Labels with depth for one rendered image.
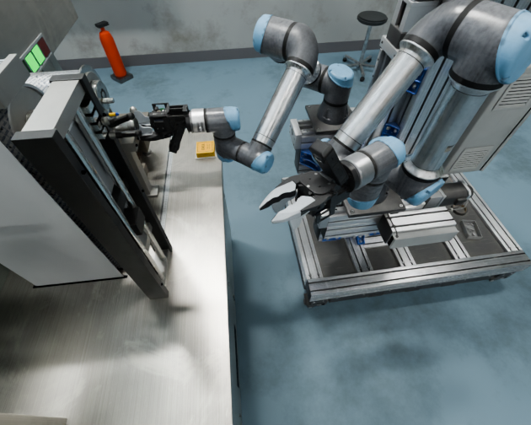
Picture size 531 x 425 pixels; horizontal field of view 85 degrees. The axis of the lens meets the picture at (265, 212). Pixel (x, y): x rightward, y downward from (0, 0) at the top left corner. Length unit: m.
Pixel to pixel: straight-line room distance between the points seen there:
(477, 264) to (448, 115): 1.26
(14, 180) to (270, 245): 1.53
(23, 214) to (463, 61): 0.96
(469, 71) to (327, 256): 1.17
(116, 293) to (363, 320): 1.33
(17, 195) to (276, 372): 1.37
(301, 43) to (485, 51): 0.49
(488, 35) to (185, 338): 0.93
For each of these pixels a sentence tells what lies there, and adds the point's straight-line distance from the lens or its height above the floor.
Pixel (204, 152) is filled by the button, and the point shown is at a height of 0.92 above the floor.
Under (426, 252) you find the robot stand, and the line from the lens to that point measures 1.91.
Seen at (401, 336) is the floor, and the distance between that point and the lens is 1.88.
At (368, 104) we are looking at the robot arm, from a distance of 0.81.
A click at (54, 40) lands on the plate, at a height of 1.17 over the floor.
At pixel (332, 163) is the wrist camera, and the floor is 1.30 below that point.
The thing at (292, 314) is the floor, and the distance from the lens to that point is 1.76.
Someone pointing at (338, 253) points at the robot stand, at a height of 0.21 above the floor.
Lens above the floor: 1.67
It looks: 53 degrees down
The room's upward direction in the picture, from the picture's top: straight up
